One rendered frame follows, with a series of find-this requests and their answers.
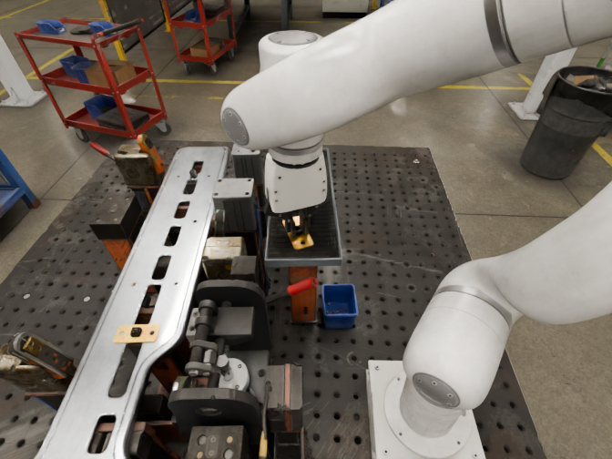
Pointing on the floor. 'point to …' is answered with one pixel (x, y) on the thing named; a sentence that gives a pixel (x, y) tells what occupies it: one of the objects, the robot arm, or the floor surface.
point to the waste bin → (569, 120)
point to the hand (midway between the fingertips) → (297, 223)
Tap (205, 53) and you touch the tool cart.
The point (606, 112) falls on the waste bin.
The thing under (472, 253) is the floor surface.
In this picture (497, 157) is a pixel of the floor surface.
